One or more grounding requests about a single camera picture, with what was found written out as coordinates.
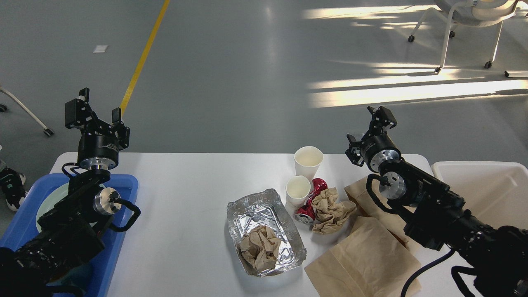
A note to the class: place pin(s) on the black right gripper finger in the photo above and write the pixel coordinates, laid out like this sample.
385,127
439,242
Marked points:
382,120
354,151

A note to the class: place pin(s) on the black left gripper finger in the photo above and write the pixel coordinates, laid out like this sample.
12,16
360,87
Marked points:
119,130
79,115

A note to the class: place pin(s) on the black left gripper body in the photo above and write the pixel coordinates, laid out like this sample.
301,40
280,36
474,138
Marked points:
98,150

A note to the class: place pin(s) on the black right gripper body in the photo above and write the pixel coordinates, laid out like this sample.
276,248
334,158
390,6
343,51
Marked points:
377,149

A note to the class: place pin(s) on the tall white paper cup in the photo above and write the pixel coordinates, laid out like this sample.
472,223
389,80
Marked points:
307,160

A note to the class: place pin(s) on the light green plate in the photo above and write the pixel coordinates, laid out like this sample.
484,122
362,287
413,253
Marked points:
49,202

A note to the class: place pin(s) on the brown paper ball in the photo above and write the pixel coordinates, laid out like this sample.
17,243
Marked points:
331,213

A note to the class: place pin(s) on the brown paper bag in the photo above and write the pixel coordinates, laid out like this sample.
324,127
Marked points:
358,194
370,262

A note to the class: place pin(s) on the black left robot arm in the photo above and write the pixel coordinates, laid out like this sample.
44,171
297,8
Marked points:
72,231

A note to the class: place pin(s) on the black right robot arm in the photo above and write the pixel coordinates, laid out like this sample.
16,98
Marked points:
434,216

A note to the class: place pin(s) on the small white paper cup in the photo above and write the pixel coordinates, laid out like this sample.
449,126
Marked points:
297,190

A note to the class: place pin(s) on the crushed red soda can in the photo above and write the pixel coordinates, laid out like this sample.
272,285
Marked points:
306,213

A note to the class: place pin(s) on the black and white shoe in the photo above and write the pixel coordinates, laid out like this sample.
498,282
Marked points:
12,187

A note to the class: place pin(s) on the aluminium foil tray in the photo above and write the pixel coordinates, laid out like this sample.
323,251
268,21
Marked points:
266,209

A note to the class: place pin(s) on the blue plastic tray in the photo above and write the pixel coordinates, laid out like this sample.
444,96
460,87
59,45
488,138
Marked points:
23,228

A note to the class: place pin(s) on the white plastic bin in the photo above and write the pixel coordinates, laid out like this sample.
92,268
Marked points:
495,192

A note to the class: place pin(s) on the crumpled brown paper in tray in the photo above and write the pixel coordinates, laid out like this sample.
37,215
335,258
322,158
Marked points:
260,248

